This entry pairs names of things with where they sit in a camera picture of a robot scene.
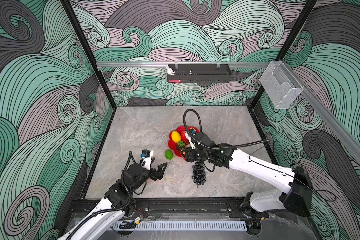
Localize green fake lime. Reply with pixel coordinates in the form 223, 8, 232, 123
165, 150, 174, 160

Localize dark purple fake grapes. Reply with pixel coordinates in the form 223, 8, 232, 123
192, 161, 206, 186

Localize yellow fake lemon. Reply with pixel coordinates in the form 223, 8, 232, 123
171, 131, 182, 144

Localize red flower-shaped fruit bowl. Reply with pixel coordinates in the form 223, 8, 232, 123
168, 126, 197, 163

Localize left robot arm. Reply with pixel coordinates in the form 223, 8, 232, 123
60, 163, 168, 240

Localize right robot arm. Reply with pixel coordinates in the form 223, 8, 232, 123
181, 132, 313, 218

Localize white rabbit figurine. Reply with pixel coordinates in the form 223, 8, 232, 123
166, 65, 175, 75

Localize white slotted cable duct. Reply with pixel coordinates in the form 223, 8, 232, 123
127, 221, 247, 232

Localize black wall shelf tray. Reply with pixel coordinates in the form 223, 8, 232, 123
167, 65, 232, 84

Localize aluminium wall rail back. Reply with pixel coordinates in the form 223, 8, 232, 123
96, 61, 270, 68

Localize aluminium wall rail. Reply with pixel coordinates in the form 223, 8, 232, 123
283, 62, 360, 172
96, 61, 270, 68

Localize clear acrylic wall box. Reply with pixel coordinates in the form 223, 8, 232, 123
260, 61, 304, 109

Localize aluminium wall rail right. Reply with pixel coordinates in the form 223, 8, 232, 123
283, 62, 360, 172

